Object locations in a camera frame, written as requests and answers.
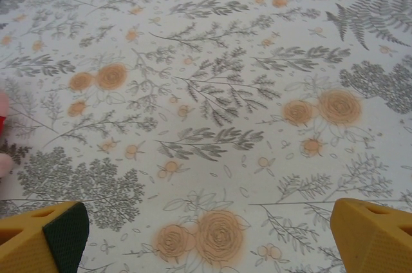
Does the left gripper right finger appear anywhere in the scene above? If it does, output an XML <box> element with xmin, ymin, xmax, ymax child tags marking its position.
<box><xmin>330</xmin><ymin>198</ymin><xmax>412</xmax><ymax>273</ymax></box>

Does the floral table mat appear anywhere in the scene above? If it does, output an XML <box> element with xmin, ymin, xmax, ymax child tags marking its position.
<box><xmin>0</xmin><ymin>0</ymin><xmax>412</xmax><ymax>273</ymax></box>

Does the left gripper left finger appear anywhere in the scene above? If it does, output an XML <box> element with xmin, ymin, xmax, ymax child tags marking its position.
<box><xmin>0</xmin><ymin>201</ymin><xmax>90</xmax><ymax>273</ymax></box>

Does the pink pig plush toy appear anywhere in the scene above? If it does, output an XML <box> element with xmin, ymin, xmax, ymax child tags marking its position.
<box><xmin>0</xmin><ymin>91</ymin><xmax>15</xmax><ymax>180</ymax></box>

